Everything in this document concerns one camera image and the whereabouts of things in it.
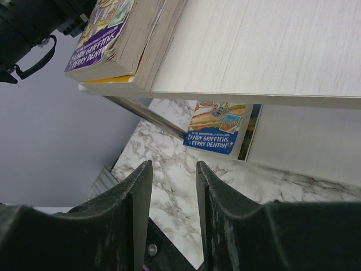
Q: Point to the purple Treehouse book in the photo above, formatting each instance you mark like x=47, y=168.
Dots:
x=114, y=39

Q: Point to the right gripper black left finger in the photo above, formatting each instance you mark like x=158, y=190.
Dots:
x=108, y=232

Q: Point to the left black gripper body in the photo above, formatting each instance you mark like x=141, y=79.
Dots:
x=26, y=24

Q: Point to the white two-tier wooden shelf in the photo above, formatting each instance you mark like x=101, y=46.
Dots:
x=299, y=59

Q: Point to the blue 91-Storey Treehouse book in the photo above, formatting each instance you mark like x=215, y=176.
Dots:
x=218, y=127

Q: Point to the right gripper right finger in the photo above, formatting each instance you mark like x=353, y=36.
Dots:
x=241, y=234

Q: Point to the orange 130-Storey Treehouse book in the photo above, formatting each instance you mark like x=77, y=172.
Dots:
x=146, y=76

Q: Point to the Animal Farm blue book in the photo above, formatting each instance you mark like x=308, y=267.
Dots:
x=249, y=133

